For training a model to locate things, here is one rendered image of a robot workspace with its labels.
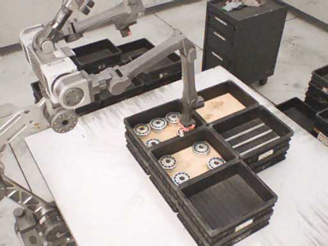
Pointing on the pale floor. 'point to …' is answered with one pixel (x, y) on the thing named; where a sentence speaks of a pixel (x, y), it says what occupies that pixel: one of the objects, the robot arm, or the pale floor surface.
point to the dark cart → (244, 39)
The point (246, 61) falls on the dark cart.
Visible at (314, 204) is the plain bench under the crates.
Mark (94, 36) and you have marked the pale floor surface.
